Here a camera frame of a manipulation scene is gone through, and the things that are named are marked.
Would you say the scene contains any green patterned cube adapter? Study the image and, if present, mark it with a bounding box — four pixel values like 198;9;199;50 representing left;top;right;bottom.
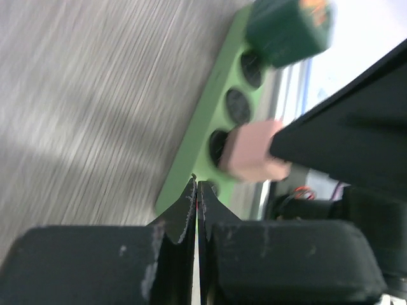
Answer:
245;0;334;68

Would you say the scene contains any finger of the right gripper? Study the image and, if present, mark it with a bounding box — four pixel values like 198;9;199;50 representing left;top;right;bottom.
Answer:
270;41;406;197

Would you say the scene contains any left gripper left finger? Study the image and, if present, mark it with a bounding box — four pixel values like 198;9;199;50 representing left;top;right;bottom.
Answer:
1;177;197;304

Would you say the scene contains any green power strip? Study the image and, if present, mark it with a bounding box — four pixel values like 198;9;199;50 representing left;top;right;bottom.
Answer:
155;3;267;214

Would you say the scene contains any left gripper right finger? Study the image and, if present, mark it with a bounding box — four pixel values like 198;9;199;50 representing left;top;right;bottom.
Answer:
197;181;387;304

